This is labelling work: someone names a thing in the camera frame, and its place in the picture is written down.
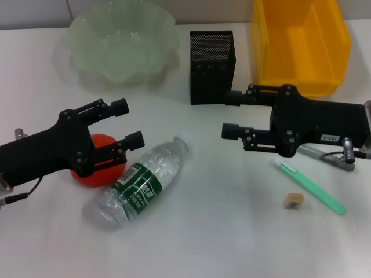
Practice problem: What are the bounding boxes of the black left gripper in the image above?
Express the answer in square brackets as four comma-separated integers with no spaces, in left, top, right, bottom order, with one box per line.
[0,98,146,189]

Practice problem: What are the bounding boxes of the clear green-label water bottle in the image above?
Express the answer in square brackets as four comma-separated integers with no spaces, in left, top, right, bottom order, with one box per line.
[81,131,195,229]

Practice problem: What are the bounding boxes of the red-orange toy orange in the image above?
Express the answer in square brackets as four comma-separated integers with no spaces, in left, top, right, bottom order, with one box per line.
[70,133,128,188]

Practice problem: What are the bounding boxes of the green pen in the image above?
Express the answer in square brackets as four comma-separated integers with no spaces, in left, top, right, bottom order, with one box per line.
[269,158,348,217]

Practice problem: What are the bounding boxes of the small wooden pencil sharpener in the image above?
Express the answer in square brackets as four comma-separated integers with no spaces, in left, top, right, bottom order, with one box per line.
[282,193,304,210]

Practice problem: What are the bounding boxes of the black mesh pen holder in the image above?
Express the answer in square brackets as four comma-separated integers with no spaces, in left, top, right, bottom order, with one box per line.
[190,30,237,105]

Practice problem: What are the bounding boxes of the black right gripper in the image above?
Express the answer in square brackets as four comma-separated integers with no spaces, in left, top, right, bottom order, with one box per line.
[221,83,371,159]

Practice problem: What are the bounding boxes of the pale green glass fruit bowl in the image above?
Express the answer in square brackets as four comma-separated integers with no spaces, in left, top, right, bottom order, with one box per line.
[53,0,179,87]

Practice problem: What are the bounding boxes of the yellow plastic bin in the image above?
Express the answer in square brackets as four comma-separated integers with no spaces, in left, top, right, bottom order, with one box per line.
[250,0,353,98]

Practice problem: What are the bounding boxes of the grey marker pen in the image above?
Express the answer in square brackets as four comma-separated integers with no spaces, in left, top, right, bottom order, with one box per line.
[298,144,356,172]

